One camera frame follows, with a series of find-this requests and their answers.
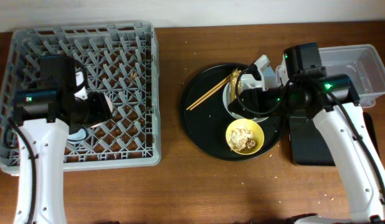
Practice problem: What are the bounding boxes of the grey plate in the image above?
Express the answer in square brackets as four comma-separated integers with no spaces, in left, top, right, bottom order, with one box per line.
[222,83,268,123]

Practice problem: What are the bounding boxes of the pink plastic cup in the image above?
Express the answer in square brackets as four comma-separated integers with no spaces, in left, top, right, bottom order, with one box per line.
[90,93,113,128]

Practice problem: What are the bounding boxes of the black rectangular tray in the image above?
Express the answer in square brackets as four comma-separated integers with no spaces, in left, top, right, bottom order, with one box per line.
[288,111,380,167]

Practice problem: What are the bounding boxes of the blue plastic cup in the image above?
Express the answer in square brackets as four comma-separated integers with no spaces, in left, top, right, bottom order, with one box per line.
[67,127,88,144]

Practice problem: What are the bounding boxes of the grey dishwasher rack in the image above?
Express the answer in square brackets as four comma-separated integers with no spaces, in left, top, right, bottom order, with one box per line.
[0,22,161,175]

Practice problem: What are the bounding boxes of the yellow bowl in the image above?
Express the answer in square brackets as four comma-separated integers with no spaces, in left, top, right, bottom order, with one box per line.
[225,119,264,156]

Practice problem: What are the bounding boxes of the clear plastic bin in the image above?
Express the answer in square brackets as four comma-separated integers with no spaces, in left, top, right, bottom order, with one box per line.
[275,44,385,108]

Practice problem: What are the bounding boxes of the food scraps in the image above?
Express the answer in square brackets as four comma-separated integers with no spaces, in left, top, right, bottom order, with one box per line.
[227,128,258,153]

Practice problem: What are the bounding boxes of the wrapper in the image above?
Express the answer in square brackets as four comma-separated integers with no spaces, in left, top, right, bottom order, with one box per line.
[229,68,242,102]

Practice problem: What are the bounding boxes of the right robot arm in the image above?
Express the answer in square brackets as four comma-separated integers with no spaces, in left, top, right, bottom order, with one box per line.
[228,42,385,223]

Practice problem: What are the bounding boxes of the wooden chopstick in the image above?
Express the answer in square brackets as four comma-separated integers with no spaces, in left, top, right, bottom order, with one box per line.
[186,73,235,110]
[188,76,235,111]

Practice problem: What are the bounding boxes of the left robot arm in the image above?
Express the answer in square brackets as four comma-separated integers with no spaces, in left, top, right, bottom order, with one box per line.
[8,55,113,223]

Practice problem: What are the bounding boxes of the round black tray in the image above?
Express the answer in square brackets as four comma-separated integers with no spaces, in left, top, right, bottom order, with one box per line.
[179,63,287,161]

